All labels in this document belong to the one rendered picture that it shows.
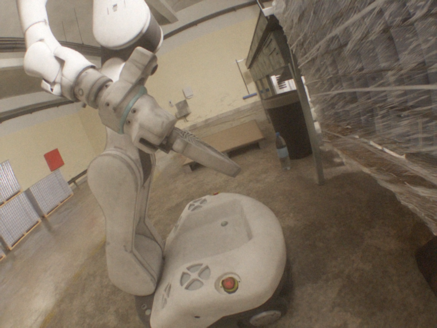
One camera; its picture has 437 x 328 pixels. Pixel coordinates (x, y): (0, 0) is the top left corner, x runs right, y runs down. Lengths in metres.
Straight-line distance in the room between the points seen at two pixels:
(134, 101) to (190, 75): 7.28
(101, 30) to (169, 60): 7.39
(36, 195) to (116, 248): 5.97
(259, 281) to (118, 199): 0.42
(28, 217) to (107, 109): 6.12
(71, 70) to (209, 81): 7.13
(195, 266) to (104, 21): 0.70
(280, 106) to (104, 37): 1.39
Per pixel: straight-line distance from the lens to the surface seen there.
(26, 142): 8.80
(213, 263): 0.53
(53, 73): 0.38
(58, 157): 8.97
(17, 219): 6.25
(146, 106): 0.27
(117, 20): 0.52
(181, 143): 0.26
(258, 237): 0.55
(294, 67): 1.09
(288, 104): 1.61
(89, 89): 0.32
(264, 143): 2.28
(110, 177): 0.50
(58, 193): 6.85
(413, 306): 0.86
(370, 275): 0.87
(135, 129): 0.27
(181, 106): 7.63
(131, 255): 0.65
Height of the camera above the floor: 0.74
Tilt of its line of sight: 18 degrees down
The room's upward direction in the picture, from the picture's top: 22 degrees counter-clockwise
